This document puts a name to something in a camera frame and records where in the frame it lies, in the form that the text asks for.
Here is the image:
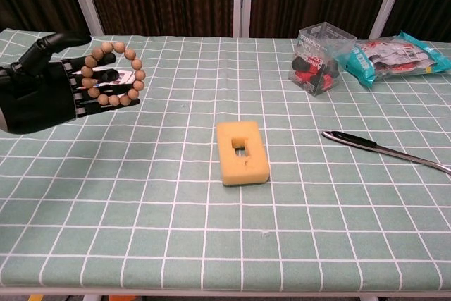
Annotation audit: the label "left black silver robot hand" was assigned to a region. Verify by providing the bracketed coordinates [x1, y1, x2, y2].
[0, 31, 141, 135]

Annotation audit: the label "flat printed card box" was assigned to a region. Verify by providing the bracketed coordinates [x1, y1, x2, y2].
[72, 66, 137, 87]

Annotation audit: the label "long metal ladle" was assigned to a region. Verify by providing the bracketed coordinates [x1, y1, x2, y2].
[321, 130, 451, 176]

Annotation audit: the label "yellow sponge with rectangular hole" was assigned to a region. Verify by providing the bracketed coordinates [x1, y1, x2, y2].
[216, 120, 271, 188]

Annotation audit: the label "teal snack bag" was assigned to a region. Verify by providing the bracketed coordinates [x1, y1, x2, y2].
[337, 31, 451, 87]

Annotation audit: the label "clear plastic box red contents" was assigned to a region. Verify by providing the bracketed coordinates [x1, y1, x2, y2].
[288, 22, 357, 97]

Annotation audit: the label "wooden bead bracelet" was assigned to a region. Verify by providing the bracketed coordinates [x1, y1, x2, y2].
[80, 40, 147, 106]

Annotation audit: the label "green checked tablecloth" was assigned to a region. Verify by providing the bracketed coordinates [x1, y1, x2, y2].
[0, 29, 451, 297]

